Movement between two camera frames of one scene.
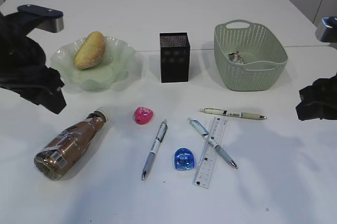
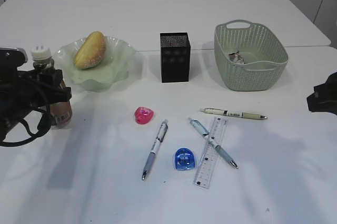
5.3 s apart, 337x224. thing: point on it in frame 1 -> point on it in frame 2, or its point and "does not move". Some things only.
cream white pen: [247, 115] does not move
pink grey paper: [235, 57] does not move
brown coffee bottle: [57, 155] -> [61, 113]
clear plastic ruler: [209, 157] does not move
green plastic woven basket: [265, 58] does not move
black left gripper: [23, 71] -> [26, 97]
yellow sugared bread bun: [91, 50] does not move
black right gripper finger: [306, 110] -> [324, 99]
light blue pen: [196, 125] does not move
